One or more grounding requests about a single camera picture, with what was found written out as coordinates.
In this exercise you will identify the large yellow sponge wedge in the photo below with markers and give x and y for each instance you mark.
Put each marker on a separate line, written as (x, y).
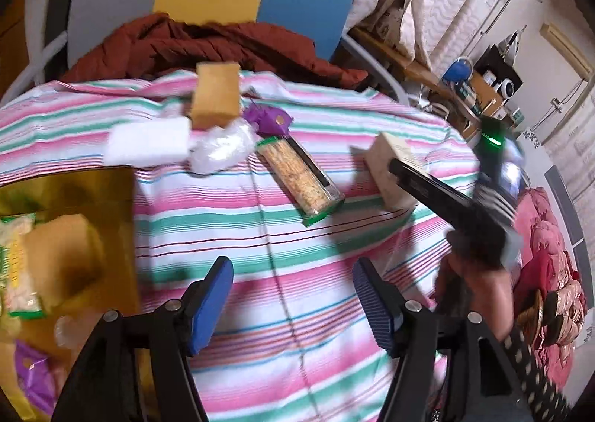
(65, 250)

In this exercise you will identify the person's right hand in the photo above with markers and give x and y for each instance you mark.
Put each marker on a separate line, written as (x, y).
(488, 296)

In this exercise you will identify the black cabinet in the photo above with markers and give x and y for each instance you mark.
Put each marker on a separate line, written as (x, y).
(490, 57)

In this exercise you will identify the yellow sponge block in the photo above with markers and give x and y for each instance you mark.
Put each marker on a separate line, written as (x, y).
(216, 92)

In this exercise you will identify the beige wall air conditioner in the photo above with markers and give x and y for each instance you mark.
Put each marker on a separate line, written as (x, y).
(562, 48)

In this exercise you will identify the white round speaker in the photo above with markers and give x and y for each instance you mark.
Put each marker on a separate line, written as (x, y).
(504, 89)

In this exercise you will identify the dark red gold-lined box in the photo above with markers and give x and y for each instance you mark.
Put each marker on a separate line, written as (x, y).
(107, 189)

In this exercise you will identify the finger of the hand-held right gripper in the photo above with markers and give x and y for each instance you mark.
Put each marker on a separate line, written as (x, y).
(427, 187)

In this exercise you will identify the cream cardboard box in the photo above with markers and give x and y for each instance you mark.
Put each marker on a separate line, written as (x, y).
(383, 161)

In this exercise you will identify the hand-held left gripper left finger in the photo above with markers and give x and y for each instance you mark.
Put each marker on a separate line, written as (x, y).
(214, 306)

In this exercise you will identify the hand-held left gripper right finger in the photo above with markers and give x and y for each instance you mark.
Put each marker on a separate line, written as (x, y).
(374, 306)

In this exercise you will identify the large purple snack packet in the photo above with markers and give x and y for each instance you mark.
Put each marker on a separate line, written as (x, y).
(35, 371)

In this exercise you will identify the small purple snack packet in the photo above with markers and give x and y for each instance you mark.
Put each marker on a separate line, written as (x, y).
(269, 120)

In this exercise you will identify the wooden side desk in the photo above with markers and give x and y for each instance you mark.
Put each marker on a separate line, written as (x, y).
(409, 69)

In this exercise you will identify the pale green cracker packet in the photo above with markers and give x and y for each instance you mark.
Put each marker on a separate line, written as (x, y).
(18, 264)

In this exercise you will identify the white foam block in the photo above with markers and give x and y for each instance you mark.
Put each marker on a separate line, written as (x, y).
(144, 141)

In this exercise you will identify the striped pink green cloth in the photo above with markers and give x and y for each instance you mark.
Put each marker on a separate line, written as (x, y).
(279, 264)

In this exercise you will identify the brown padded jacket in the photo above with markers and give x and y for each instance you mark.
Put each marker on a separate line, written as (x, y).
(186, 41)

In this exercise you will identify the pink quilt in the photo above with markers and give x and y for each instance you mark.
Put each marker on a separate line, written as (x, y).
(548, 236)

